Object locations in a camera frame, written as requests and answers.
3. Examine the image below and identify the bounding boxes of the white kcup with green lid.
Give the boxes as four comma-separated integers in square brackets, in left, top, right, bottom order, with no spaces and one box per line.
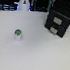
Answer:
[14,29,21,41]

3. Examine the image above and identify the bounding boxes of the black kcup holder machine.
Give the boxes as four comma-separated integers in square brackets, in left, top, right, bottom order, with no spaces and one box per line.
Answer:
[45,10,70,37]

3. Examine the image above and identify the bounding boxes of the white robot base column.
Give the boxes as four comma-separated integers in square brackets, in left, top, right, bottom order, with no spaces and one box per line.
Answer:
[18,0,30,11]

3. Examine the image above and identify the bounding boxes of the black equipment with blue lights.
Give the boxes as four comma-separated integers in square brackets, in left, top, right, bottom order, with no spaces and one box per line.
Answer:
[0,2,19,11]

